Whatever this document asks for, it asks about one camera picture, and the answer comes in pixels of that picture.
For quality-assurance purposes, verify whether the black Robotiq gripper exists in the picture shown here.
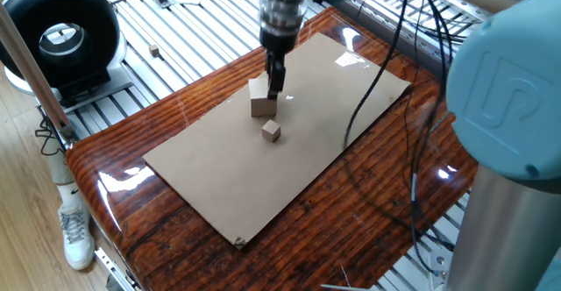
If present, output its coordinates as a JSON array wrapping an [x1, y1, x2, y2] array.
[[259, 25, 301, 101]]

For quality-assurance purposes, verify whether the large wooden block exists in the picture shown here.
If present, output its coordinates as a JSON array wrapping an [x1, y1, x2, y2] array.
[[248, 72, 279, 118]]

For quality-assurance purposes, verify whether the small wooden block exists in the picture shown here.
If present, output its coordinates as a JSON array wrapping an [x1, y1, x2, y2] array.
[[261, 119, 282, 144]]

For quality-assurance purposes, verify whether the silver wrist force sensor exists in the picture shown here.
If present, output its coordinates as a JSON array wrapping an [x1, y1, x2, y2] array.
[[258, 0, 310, 33]]

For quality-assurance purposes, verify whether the brown cardboard sheet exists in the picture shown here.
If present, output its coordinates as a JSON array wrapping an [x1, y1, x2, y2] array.
[[142, 32, 413, 251]]

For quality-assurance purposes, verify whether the glossy brown wooden board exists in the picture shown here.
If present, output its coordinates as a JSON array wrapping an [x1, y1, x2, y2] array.
[[65, 5, 479, 291]]

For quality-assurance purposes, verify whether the person's leg white sock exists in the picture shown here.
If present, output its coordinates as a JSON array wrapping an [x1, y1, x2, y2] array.
[[46, 135, 88, 211]]

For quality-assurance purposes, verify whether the brown wooden pole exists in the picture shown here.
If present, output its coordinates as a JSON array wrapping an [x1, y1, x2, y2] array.
[[0, 2, 76, 144]]

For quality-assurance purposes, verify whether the white sneaker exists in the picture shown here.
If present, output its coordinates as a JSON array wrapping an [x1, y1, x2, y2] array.
[[57, 203, 96, 272]]

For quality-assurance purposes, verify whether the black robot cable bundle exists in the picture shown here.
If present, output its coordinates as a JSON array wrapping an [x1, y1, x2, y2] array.
[[341, 0, 457, 277]]

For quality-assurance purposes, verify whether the black ring-shaped fan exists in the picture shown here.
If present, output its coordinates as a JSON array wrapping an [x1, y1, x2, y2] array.
[[0, 0, 132, 108]]

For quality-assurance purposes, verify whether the metal drawer rail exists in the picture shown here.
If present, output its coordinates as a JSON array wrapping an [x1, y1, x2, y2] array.
[[93, 246, 144, 291]]

